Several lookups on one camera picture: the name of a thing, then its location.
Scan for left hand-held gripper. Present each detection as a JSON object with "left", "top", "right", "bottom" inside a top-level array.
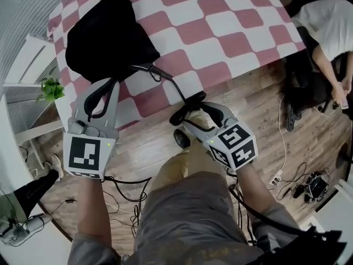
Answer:
[{"left": 62, "top": 78, "right": 121, "bottom": 179}]

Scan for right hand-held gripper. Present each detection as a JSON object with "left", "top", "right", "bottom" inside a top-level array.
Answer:
[{"left": 182, "top": 102, "right": 259, "bottom": 172}]

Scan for black cloth bag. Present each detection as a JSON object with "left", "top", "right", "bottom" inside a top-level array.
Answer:
[{"left": 65, "top": 0, "right": 161, "bottom": 84}]

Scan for person's left forearm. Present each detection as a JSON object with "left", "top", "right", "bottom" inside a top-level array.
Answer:
[{"left": 76, "top": 177, "right": 113, "bottom": 250}]

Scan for person's right forearm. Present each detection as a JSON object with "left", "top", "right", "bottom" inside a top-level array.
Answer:
[{"left": 237, "top": 163, "right": 279, "bottom": 218}]

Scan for person's left black shoe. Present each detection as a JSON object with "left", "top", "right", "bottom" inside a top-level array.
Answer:
[{"left": 173, "top": 128, "right": 191, "bottom": 150}]

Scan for small green potted plant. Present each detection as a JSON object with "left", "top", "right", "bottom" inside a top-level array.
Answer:
[{"left": 35, "top": 77, "right": 66, "bottom": 103}]

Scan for person's khaki trousers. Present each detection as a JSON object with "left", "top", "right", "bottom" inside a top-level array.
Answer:
[{"left": 150, "top": 110, "right": 229, "bottom": 189}]

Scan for white power strip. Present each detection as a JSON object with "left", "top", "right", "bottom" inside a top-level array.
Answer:
[{"left": 269, "top": 95, "right": 289, "bottom": 186}]

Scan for white chair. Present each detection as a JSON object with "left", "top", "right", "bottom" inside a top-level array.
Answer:
[{"left": 5, "top": 34, "right": 72, "bottom": 128}]

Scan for red white checkered tablecloth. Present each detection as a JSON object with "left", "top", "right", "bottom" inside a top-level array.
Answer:
[{"left": 46, "top": 0, "right": 307, "bottom": 132}]

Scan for person's grey shirt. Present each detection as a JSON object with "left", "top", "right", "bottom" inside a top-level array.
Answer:
[{"left": 67, "top": 171, "right": 304, "bottom": 265}]

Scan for black office chair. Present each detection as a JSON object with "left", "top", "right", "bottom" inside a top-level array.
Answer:
[{"left": 284, "top": 0, "right": 348, "bottom": 115}]

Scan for grey device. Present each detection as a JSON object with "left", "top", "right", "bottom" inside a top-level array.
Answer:
[{"left": 0, "top": 213, "right": 53, "bottom": 247}]

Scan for black round stand base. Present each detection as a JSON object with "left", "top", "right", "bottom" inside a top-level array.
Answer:
[{"left": 335, "top": 142, "right": 352, "bottom": 172}]

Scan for black chest pack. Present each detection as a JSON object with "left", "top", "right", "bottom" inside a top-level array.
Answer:
[{"left": 242, "top": 226, "right": 348, "bottom": 265}]

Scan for black cable with adapter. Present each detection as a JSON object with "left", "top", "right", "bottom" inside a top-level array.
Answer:
[{"left": 51, "top": 199, "right": 78, "bottom": 215}]

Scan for tangle of black cables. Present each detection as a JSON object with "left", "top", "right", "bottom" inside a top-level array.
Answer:
[{"left": 277, "top": 161, "right": 331, "bottom": 204}]

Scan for thick black cable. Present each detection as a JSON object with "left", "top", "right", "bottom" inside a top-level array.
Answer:
[{"left": 228, "top": 185, "right": 304, "bottom": 236}]

